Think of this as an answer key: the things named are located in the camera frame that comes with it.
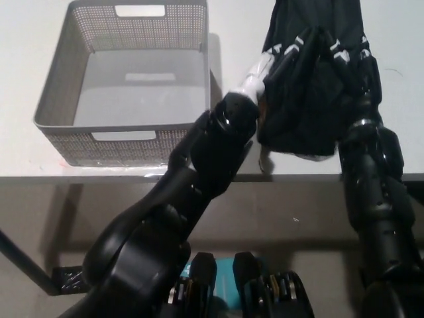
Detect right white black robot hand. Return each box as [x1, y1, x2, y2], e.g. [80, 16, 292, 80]
[322, 30, 382, 121]

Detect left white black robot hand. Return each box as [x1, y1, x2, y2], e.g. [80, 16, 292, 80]
[227, 34, 306, 104]

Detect dark green lunch bag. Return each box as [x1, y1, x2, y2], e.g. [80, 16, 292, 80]
[257, 0, 382, 164]

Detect clear tape strip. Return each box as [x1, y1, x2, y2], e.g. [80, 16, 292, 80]
[66, 161, 173, 180]

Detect grey perforated plastic basket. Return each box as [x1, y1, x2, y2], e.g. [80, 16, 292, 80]
[32, 0, 213, 168]

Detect black table foot plate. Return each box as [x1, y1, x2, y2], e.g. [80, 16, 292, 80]
[52, 266, 91, 295]

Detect black metal table leg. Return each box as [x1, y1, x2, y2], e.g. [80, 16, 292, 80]
[0, 227, 60, 296]

